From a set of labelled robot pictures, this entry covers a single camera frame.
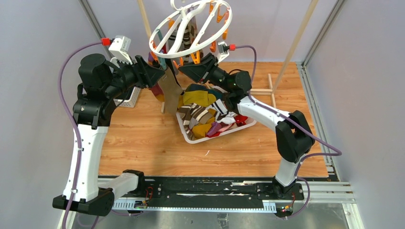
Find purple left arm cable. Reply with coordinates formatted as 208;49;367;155
58;40;140;229

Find red sock in basket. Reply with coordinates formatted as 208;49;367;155
213;115;248;137

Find white round clip hanger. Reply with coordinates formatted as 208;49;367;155
149;0;234;67

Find small white perforated basket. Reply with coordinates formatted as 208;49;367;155
114;87;141;108

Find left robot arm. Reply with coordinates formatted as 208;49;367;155
53;53;165;217

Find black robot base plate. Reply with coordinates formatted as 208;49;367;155
115;177;305;210

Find purple maroon mustard hanging sock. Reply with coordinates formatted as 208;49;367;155
149;83;165;103

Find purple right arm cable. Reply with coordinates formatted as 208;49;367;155
235;45;343;219

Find tan brown sock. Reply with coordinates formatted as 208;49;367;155
158;68;183;116

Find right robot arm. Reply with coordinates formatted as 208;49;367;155
178;54;315;199

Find white sock basket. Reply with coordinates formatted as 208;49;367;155
175;83;257;145

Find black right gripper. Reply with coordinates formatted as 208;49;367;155
178;54;233;94

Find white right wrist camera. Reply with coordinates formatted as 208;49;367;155
216;41;230;63

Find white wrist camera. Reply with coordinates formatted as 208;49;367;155
216;41;230;63
108;35;133;64

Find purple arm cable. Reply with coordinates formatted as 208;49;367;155
58;40;140;229
235;45;343;219

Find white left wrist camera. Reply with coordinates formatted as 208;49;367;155
108;35;133;64

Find purple sock in basket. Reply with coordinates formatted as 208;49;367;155
205;122;222;137

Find mustard yellow sock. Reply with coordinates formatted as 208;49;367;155
178;90;217;108

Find brown white striped sock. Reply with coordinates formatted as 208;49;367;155
177;103;218;140

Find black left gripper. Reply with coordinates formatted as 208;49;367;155
104;53;165;98

